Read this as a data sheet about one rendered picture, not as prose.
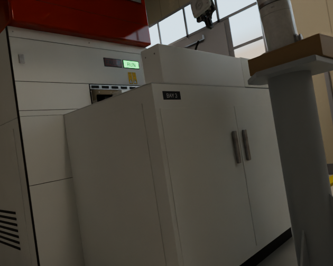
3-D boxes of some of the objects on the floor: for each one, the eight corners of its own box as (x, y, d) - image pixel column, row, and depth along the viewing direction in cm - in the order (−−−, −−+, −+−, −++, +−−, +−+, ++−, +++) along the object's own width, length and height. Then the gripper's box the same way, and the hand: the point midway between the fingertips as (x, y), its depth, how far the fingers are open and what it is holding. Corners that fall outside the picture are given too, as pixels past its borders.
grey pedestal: (454, 277, 105) (412, 46, 108) (446, 351, 75) (387, 27, 77) (305, 254, 142) (277, 82, 145) (258, 297, 111) (223, 78, 114)
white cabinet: (87, 288, 141) (63, 115, 144) (210, 226, 210) (192, 110, 213) (192, 334, 96) (154, 82, 99) (304, 236, 165) (279, 88, 168)
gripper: (214, -16, 138) (228, 19, 135) (191, 5, 148) (203, 38, 145) (204, -20, 132) (218, 16, 129) (181, 1, 143) (193, 36, 139)
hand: (209, 24), depth 137 cm, fingers closed
